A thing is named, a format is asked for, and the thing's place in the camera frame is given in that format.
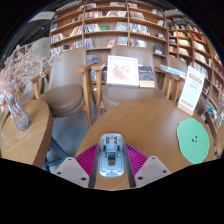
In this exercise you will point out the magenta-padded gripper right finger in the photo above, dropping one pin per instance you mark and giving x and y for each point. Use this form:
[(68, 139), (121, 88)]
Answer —
[(150, 171)]

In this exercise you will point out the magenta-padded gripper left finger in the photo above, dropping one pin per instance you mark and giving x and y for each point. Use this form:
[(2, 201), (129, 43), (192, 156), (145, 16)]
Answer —
[(75, 171)]

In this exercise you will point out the transparent white computer mouse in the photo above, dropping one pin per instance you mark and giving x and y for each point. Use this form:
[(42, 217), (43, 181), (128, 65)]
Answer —
[(111, 156)]

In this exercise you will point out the green wavy-edged mouse pad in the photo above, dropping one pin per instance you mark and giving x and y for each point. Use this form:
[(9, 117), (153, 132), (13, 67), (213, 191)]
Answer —
[(193, 140)]

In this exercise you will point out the round wooden side table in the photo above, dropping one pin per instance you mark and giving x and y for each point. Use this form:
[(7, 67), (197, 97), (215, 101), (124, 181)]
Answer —
[(26, 140)]

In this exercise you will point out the glass vase with pink flowers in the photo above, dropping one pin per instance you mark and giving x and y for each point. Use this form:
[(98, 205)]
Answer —
[(18, 115)]

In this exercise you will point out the stack of blue books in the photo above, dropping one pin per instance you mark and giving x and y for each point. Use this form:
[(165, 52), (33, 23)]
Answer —
[(209, 106)]

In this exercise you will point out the white sign with wooden base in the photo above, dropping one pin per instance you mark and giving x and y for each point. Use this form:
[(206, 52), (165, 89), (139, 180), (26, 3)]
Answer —
[(191, 88)]

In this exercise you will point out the dark blue book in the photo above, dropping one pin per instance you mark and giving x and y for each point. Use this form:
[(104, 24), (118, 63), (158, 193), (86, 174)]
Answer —
[(146, 76)]

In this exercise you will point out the light blue book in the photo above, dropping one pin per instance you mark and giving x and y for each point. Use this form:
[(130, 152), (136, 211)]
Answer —
[(173, 71)]

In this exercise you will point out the white framed floral picture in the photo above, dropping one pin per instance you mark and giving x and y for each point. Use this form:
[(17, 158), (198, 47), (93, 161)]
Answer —
[(122, 70)]

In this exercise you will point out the curved wooden bookshelf unit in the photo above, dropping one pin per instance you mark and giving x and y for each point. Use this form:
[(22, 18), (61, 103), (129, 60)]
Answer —
[(196, 46)]

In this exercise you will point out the large wooden bookshelf unit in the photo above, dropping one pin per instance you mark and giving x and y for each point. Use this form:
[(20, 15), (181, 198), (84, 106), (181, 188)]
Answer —
[(110, 26)]

